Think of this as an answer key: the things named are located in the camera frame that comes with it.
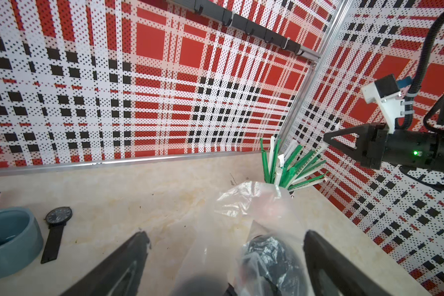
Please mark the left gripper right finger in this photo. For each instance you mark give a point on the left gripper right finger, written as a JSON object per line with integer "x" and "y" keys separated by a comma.
{"x": 332, "y": 274}

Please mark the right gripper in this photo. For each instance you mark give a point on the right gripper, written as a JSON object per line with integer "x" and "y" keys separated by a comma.
{"x": 376, "y": 145}

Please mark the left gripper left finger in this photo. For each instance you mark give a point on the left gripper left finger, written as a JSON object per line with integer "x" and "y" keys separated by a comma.
{"x": 119, "y": 274}

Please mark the red milk tea cup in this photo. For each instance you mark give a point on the red milk tea cup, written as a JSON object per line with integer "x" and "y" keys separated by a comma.
{"x": 202, "y": 286}
{"x": 269, "y": 267}

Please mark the clear plastic carrier bag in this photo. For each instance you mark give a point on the clear plastic carrier bag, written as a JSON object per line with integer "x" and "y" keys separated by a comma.
{"x": 231, "y": 220}

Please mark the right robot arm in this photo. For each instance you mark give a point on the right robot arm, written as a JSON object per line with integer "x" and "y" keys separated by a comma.
{"x": 426, "y": 75}

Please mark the green white wrapped straws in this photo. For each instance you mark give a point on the green white wrapped straws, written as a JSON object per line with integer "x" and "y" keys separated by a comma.
{"x": 291, "y": 169}

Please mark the black wristwatch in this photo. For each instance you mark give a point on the black wristwatch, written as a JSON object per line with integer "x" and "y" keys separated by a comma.
{"x": 56, "y": 220}

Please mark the teal ceramic cup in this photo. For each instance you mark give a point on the teal ceramic cup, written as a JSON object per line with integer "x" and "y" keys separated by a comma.
{"x": 21, "y": 240}

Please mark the black wall hook rail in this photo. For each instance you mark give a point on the black wall hook rail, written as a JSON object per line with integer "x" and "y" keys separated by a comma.
{"x": 229, "y": 19}

